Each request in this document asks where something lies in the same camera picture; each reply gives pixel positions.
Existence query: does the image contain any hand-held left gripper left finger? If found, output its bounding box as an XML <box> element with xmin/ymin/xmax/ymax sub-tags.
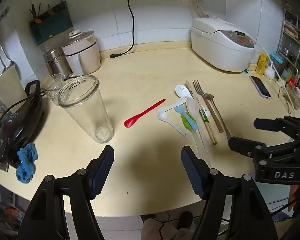
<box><xmin>16</xmin><ymin>145</ymin><xmax>115</xmax><ymax>240</ymax></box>

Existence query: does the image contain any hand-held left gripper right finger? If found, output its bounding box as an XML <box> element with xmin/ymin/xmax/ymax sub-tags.
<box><xmin>181</xmin><ymin>145</ymin><xmax>279</xmax><ymax>240</ymax></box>

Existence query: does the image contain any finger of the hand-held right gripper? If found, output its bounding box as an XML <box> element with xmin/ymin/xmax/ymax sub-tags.
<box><xmin>254</xmin><ymin>116</ymin><xmax>300</xmax><ymax>140</ymax></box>
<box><xmin>228</xmin><ymin>136</ymin><xmax>300</xmax><ymax>164</ymax></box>

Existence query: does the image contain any wooden handled metal spoon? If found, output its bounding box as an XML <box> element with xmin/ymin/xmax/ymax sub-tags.
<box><xmin>204</xmin><ymin>93</ymin><xmax>224</xmax><ymax>133</ymax></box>

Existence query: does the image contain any white plastic measuring spoon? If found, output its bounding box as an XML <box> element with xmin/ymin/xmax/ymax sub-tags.
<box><xmin>157</xmin><ymin>97</ymin><xmax>190</xmax><ymax>121</ymax></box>
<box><xmin>165</xmin><ymin>119</ymin><xmax>188</xmax><ymax>138</ymax></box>

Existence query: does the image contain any tall clear glass jar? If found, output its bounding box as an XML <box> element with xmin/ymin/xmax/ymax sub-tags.
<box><xmin>58</xmin><ymin>75</ymin><xmax>114</xmax><ymax>144</ymax></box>

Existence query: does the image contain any light blue plastic spoon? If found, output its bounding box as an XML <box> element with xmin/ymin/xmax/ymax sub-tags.
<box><xmin>174</xmin><ymin>105</ymin><xmax>199</xmax><ymax>130</ymax></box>

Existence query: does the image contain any red plastic spoon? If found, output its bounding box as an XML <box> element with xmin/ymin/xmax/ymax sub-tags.
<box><xmin>123</xmin><ymin>99</ymin><xmax>166</xmax><ymax>128</ymax></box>

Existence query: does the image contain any metal fork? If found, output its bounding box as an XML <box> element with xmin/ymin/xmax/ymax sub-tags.
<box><xmin>192</xmin><ymin>79</ymin><xmax>232</xmax><ymax>141</ymax></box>

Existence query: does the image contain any white ceramic printed spoon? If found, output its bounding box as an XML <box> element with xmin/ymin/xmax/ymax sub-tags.
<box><xmin>175</xmin><ymin>84</ymin><xmax>193</xmax><ymax>99</ymax></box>

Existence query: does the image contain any smartphone in purple case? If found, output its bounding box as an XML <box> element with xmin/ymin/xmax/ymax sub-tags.
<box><xmin>249</xmin><ymin>75</ymin><xmax>272</xmax><ymax>99</ymax></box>

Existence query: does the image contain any small white bottle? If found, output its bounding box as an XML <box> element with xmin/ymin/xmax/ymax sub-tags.
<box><xmin>264</xmin><ymin>66</ymin><xmax>276</xmax><ymax>80</ymax></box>

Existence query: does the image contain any yellow carton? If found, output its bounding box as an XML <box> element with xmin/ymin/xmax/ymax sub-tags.
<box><xmin>255</xmin><ymin>53</ymin><xmax>269</xmax><ymax>75</ymax></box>

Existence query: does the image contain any blue cloth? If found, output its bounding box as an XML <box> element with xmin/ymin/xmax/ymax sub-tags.
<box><xmin>16</xmin><ymin>143</ymin><xmax>38</xmax><ymax>184</ymax></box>

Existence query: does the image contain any white rice cooker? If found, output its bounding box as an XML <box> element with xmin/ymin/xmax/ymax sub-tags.
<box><xmin>191</xmin><ymin>17</ymin><xmax>256</xmax><ymax>72</ymax></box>

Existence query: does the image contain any metal kitchen rack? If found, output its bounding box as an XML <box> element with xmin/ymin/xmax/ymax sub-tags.
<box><xmin>277</xmin><ymin>2</ymin><xmax>300</xmax><ymax>80</ymax></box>

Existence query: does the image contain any ribbed glass tumbler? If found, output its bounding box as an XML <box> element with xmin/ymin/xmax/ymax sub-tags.
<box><xmin>41</xmin><ymin>74</ymin><xmax>67</xmax><ymax>107</ymax></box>

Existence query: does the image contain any black electric griddle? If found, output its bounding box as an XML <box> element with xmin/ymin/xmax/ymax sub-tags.
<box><xmin>0</xmin><ymin>80</ymin><xmax>44</xmax><ymax>168</ymax></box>

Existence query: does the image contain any stainless steel canister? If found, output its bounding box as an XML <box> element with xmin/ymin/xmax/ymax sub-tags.
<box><xmin>43</xmin><ymin>47</ymin><xmax>73</xmax><ymax>78</ymax></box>

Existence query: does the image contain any pink electric pot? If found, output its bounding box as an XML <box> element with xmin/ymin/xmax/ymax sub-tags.
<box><xmin>62</xmin><ymin>30</ymin><xmax>102</xmax><ymax>77</ymax></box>

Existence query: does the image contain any beige cutting board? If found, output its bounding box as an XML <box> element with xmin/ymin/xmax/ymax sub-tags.
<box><xmin>0</xmin><ymin>65</ymin><xmax>28</xmax><ymax>108</ymax></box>

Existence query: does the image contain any hanging metal spatula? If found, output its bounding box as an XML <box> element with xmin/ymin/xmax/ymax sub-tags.
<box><xmin>0</xmin><ymin>32</ymin><xmax>15</xmax><ymax>71</ymax></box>

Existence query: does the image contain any black power cable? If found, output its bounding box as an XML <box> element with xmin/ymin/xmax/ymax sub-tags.
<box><xmin>110</xmin><ymin>0</ymin><xmax>135</xmax><ymax>59</ymax></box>

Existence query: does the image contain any teal wall utensil holder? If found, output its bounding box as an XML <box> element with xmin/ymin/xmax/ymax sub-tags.
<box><xmin>29</xmin><ymin>0</ymin><xmax>73</xmax><ymax>47</ymax></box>

